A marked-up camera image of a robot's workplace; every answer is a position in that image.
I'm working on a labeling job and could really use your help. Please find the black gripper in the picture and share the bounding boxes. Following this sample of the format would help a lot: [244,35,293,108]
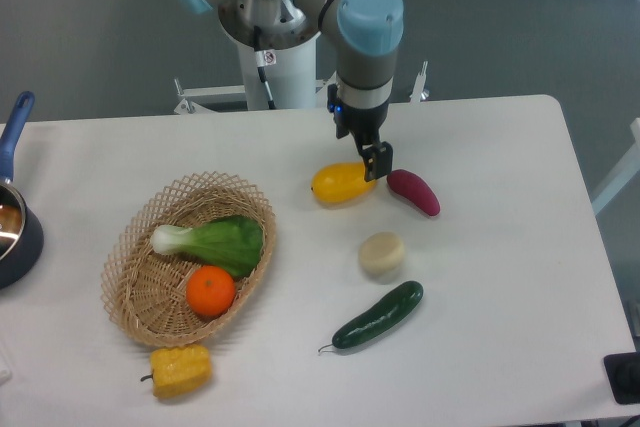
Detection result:
[327,84,393,182]

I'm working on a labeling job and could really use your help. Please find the yellow mango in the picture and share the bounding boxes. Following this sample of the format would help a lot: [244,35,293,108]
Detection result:
[310,162,377,204]

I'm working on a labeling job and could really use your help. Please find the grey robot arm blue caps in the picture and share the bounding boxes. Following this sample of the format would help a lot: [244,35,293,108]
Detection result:
[181,0,404,181]

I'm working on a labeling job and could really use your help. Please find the purple sweet potato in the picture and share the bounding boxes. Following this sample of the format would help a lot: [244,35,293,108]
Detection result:
[386,169,441,217]

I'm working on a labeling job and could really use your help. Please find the beige round bun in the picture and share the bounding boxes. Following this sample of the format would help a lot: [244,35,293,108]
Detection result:
[358,232,405,276]

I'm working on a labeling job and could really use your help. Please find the green cucumber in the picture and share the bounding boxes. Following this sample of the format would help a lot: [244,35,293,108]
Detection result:
[318,280,424,353]

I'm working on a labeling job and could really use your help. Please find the green bok choy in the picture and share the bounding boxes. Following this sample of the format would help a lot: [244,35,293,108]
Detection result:
[150,215,263,278]

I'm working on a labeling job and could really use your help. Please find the orange tangerine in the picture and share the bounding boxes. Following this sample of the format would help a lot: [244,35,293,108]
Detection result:
[185,265,236,317]

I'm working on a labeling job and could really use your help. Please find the woven wicker basket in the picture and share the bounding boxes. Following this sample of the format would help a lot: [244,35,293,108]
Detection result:
[102,172,276,347]

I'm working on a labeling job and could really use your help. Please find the yellow bell pepper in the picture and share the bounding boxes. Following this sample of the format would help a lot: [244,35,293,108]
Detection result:
[140,344,213,399]

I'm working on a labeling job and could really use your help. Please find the black device at table edge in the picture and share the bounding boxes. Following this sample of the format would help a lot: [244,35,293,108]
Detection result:
[603,352,639,405]

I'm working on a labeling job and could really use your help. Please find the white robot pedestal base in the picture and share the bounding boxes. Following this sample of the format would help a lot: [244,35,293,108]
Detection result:
[173,0,431,116]

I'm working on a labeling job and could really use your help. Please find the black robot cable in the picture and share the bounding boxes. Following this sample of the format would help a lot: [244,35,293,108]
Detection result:
[252,25,278,111]

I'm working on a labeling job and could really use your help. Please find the white frame at right edge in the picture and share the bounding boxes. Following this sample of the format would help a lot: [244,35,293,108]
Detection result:
[591,118,639,215]

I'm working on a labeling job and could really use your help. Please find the blue saucepan with handle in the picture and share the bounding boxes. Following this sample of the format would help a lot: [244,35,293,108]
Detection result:
[1,91,44,289]

